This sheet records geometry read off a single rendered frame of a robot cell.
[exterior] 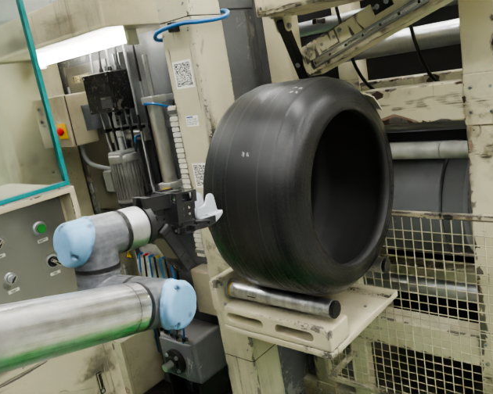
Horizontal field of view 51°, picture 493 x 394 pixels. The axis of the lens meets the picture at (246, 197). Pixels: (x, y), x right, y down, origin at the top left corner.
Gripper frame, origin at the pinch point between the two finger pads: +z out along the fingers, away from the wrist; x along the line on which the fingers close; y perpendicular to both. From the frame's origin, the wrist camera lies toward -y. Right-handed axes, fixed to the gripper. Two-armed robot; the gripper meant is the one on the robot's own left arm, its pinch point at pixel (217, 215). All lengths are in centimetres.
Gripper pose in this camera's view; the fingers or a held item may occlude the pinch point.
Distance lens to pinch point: 108.3
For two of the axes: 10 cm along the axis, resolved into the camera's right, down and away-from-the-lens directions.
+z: 6.5, -1.7, 7.4
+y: -0.8, -9.8, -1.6
